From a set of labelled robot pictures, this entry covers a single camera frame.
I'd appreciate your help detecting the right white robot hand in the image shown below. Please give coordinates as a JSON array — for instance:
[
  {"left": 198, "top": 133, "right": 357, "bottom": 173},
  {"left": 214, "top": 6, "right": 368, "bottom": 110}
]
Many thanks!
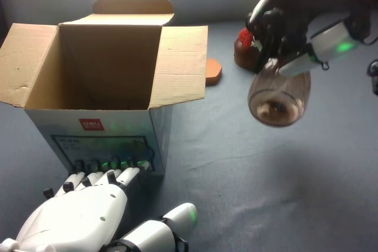
[{"left": 246, "top": 0, "right": 378, "bottom": 77}]

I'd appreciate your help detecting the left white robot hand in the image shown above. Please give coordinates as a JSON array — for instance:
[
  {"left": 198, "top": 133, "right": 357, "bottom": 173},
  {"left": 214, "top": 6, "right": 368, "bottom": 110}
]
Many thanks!
[{"left": 14, "top": 158, "right": 198, "bottom": 252}]

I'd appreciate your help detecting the chocolate cake toy with strawberry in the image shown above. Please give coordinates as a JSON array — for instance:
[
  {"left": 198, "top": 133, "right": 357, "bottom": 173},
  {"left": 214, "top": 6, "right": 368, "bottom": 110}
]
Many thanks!
[{"left": 233, "top": 27, "right": 262, "bottom": 73}]

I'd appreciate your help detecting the orange hexagon block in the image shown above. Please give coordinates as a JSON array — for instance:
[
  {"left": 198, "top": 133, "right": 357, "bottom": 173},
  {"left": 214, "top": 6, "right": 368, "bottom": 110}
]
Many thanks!
[{"left": 206, "top": 58, "right": 223, "bottom": 87}]

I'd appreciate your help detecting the open cardboard box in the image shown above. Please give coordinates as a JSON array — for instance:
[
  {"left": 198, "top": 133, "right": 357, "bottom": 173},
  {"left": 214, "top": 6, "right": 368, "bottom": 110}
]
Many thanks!
[{"left": 0, "top": 0, "right": 209, "bottom": 178}]

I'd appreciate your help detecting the grey table cloth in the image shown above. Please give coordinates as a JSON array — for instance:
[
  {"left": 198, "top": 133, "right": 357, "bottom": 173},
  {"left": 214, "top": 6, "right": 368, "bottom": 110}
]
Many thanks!
[{"left": 0, "top": 0, "right": 378, "bottom": 252}]

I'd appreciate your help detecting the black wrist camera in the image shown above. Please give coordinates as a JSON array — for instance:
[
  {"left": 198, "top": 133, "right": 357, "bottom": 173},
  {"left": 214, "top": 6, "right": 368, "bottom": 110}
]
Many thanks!
[{"left": 367, "top": 59, "right": 378, "bottom": 96}]

